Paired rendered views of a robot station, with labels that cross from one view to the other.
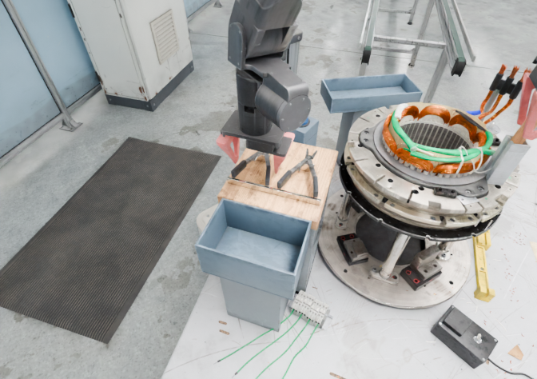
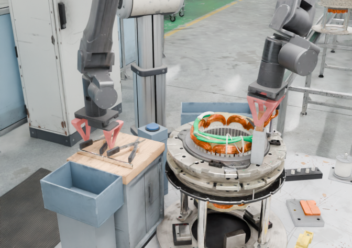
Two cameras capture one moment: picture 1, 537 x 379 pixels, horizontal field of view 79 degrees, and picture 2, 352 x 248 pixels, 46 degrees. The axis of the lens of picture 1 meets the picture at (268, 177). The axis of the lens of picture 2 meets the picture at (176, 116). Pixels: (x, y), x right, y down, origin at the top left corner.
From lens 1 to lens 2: 62 cm
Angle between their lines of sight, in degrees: 22
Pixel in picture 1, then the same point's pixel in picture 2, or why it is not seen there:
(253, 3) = (85, 40)
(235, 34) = (79, 55)
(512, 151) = (255, 136)
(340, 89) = (197, 111)
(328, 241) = (164, 228)
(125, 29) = (58, 69)
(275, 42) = (101, 60)
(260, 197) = (95, 162)
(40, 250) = not seen: outside the picture
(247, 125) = (87, 109)
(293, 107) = (104, 93)
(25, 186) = not seen: outside the picture
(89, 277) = not seen: outside the picture
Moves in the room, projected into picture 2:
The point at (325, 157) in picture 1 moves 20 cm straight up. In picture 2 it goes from (153, 145) to (151, 78)
